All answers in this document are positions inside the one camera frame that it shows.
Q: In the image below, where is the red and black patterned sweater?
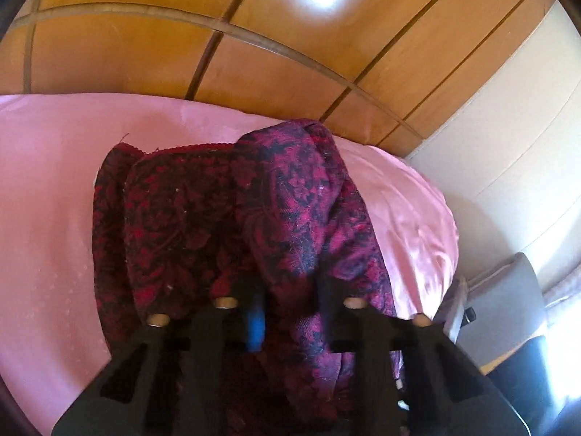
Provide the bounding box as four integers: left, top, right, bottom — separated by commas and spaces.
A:
92, 118, 406, 436

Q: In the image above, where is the grey chair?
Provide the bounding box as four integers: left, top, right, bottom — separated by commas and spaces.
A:
436, 252, 549, 362

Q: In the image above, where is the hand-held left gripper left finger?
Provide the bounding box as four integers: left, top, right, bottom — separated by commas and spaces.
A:
52, 277, 267, 436

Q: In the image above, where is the pink bed sheet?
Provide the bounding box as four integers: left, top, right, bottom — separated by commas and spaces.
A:
0, 93, 459, 436

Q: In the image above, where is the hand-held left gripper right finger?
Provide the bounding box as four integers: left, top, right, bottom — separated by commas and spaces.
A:
317, 277, 519, 436

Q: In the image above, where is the black object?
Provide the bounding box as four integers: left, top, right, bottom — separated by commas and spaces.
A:
485, 335, 581, 436

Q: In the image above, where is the pink curtain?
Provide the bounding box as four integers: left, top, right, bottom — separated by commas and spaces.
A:
542, 270, 581, 312

